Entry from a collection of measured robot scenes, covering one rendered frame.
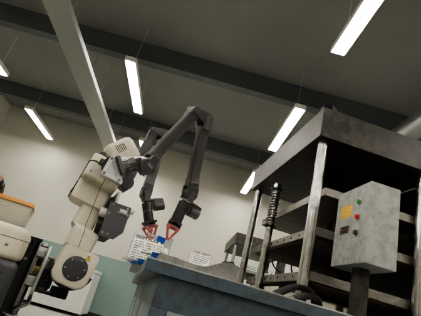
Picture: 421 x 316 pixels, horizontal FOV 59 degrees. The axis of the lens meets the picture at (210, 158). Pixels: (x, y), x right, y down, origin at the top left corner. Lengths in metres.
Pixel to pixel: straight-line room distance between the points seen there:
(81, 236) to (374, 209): 1.35
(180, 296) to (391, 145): 1.77
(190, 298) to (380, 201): 1.13
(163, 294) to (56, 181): 8.79
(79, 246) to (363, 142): 1.70
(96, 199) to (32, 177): 8.27
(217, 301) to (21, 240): 0.79
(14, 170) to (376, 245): 9.24
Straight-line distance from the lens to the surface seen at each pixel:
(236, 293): 1.18
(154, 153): 1.72
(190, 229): 9.17
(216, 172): 9.60
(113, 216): 1.75
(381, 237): 1.92
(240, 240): 6.39
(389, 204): 1.98
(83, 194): 1.80
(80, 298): 8.33
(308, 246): 2.11
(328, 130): 2.33
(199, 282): 1.15
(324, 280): 2.20
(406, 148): 2.60
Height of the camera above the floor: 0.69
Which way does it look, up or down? 22 degrees up
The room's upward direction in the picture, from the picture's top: 15 degrees clockwise
